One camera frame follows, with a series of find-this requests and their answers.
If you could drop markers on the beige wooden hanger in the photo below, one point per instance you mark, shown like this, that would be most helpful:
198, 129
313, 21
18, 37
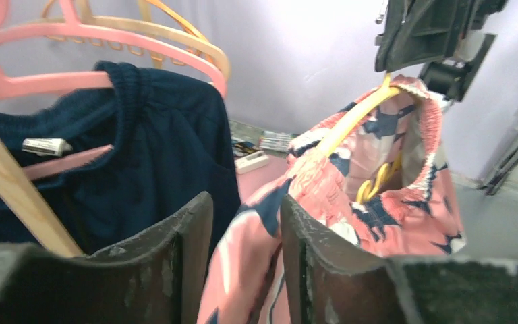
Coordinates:
186, 34

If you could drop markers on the white eraser box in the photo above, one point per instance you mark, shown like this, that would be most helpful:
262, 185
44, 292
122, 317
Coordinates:
251, 162

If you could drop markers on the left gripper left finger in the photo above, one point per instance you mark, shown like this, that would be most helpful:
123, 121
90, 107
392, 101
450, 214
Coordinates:
155, 276

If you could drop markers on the pink patterned shorts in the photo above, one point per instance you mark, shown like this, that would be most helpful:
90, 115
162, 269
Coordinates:
386, 189

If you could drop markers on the wooden clothes rack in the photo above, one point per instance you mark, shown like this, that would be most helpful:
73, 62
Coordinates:
22, 197

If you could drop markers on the pink clipboard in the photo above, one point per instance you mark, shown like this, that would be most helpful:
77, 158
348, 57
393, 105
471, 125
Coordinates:
249, 182

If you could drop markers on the set of coloured markers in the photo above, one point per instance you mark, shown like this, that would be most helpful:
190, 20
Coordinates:
275, 141

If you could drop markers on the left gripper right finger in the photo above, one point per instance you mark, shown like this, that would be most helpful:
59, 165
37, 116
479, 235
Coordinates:
329, 280

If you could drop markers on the yellow hanger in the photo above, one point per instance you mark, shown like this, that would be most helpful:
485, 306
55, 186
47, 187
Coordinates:
353, 119

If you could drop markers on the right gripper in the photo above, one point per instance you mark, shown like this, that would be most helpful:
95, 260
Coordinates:
423, 31

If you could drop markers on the navy blue shorts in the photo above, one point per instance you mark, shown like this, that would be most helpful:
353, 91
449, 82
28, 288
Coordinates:
170, 140

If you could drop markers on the colourful cartoon print cloth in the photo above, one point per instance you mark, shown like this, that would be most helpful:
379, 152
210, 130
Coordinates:
243, 148

